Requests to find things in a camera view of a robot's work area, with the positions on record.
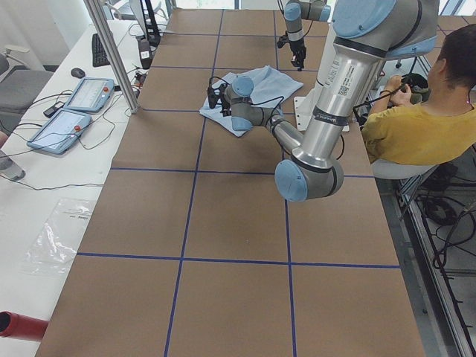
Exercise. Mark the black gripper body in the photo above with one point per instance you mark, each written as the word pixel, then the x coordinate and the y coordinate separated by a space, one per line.
pixel 224 100
pixel 298 47

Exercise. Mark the light blue button shirt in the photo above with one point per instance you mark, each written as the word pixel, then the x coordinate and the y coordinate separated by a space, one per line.
pixel 254 96

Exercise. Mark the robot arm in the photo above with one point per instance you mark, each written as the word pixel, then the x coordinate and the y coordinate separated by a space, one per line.
pixel 293 13
pixel 364 35

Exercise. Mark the person in yellow shirt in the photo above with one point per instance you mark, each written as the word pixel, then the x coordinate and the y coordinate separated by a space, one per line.
pixel 438 130

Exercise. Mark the far blue teach pendant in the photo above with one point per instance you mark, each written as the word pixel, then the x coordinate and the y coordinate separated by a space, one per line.
pixel 90 95

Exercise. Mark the blue teach pendant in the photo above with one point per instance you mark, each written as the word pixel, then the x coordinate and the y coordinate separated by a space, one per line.
pixel 90 95
pixel 59 133

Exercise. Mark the black keyboard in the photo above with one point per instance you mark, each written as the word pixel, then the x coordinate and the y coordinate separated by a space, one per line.
pixel 98 52

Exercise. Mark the black computer mouse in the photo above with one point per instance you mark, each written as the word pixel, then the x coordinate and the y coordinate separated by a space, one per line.
pixel 78 73

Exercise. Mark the near blue teach pendant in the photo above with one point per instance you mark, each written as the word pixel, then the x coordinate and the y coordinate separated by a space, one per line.
pixel 59 133

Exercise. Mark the grey office chair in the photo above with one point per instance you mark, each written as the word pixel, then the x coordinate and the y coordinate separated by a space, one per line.
pixel 19 88

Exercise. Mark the clear water bottle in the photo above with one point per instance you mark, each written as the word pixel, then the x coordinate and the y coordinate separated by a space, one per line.
pixel 9 168

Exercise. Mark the clear plastic bag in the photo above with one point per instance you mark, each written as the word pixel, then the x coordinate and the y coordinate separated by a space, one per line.
pixel 55 247

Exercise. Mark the red cylinder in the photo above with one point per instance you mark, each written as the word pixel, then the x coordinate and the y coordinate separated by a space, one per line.
pixel 22 327

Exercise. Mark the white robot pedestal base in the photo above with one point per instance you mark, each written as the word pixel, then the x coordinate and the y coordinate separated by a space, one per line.
pixel 332 97

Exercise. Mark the aluminium frame post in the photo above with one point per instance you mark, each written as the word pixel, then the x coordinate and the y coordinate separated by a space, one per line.
pixel 95 9

